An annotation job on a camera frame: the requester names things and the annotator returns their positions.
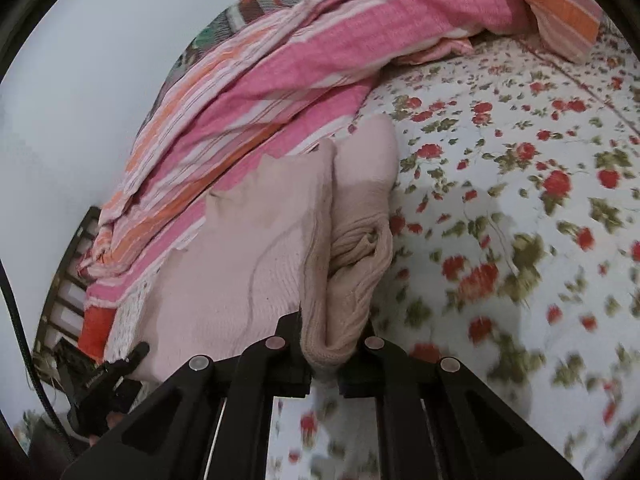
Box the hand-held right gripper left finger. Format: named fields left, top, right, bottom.
left=60, top=310, right=313, bottom=480

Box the dark wooden headboard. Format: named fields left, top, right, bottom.
left=32, top=205, right=103, bottom=361

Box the white floral bed sheet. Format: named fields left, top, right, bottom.
left=105, top=15, right=640, bottom=480

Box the pink knitted sweater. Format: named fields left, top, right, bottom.
left=107, top=114, right=401, bottom=386

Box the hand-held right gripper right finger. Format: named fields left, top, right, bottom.
left=337, top=322, right=583, bottom=480

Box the dark floral patchwork quilt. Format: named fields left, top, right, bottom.
left=170, top=0, right=341, bottom=76

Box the person's left hand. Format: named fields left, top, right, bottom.
left=87, top=407, right=126, bottom=448

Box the red embroidered pillow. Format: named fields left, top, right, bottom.
left=77, top=305, right=121, bottom=363

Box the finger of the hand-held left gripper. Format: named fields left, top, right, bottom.
left=107, top=341, right=151, bottom=376

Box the pink orange striped quilt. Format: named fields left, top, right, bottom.
left=75, top=0, right=603, bottom=311

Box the black cable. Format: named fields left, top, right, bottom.
left=0, top=260, right=68, bottom=438

